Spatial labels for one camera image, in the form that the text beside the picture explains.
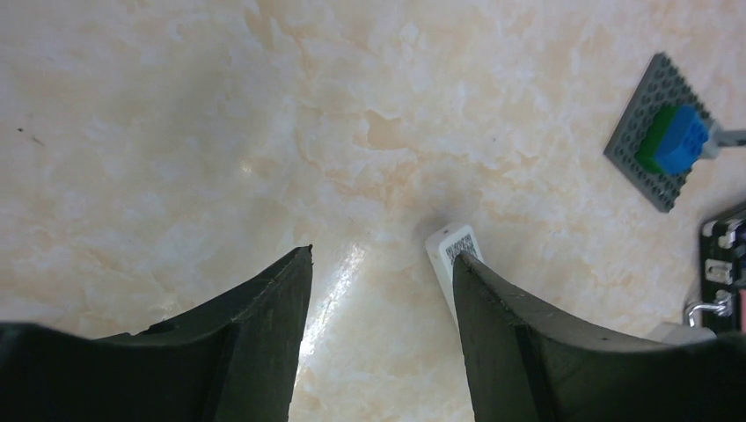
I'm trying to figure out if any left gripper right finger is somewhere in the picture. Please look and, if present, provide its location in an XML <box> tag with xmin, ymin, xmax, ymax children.
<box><xmin>453</xmin><ymin>253</ymin><xmax>745</xmax><ymax>421</ymax></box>

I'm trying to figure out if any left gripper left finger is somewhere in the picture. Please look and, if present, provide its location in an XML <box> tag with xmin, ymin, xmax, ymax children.
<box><xmin>1</xmin><ymin>246</ymin><xmax>312</xmax><ymax>421</ymax></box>

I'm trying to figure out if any white remote control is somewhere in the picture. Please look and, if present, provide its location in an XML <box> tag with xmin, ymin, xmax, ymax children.
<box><xmin>425</xmin><ymin>222</ymin><xmax>483</xmax><ymax>324</ymax></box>

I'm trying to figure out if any black poker chip case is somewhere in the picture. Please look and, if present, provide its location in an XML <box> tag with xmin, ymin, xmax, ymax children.
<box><xmin>683</xmin><ymin>201</ymin><xmax>745</xmax><ymax>335</ymax></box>

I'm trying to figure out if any grey lego baseplate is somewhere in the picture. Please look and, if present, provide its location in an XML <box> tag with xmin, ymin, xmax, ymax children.
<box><xmin>603</xmin><ymin>52</ymin><xmax>714</xmax><ymax>213</ymax></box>

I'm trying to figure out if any blue lego brick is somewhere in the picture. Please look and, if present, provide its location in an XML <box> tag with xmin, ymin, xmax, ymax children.
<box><xmin>654</xmin><ymin>105</ymin><xmax>709</xmax><ymax>175</ymax></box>

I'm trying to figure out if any grey lego tower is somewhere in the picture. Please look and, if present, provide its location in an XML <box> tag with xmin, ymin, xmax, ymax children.
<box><xmin>700</xmin><ymin>122</ymin><xmax>745</xmax><ymax>160</ymax></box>

